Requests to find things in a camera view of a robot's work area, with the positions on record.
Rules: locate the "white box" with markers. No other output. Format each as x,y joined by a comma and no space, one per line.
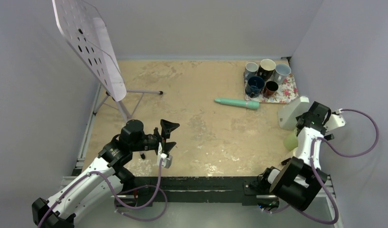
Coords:
288,113

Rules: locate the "dark blue mug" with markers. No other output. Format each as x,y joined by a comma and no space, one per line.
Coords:
254,86

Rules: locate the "lilac tripod stand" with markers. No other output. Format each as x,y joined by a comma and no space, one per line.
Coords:
111,116

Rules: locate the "perforated calibration board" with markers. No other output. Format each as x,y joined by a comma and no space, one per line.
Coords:
86,33

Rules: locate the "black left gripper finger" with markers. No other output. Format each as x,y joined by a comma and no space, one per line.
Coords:
167,127
168,146

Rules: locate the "green mug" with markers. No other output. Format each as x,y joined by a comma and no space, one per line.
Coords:
291,141

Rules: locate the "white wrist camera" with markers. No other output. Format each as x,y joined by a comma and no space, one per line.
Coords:
336,120
164,160

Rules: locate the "brown mug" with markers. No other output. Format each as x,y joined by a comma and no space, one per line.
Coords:
270,88

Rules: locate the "black mug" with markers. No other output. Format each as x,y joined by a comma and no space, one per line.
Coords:
266,69

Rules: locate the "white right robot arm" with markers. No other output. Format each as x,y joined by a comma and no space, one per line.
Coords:
301,178

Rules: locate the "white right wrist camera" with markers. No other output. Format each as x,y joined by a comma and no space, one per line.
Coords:
336,120

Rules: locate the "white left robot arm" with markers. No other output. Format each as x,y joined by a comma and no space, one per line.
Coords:
59,210

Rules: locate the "floral tray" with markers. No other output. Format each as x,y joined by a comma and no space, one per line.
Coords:
286,92

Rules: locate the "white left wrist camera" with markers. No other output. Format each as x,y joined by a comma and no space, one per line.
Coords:
164,160

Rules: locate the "mint green tube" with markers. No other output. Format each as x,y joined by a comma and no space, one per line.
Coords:
238,103

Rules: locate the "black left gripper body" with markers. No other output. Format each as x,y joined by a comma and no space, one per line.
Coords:
151,141

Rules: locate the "light grey mug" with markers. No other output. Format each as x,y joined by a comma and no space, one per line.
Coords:
282,71

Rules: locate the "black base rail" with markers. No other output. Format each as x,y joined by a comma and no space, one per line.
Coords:
245,190

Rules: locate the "grey mug with lettering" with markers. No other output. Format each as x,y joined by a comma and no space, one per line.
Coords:
251,69

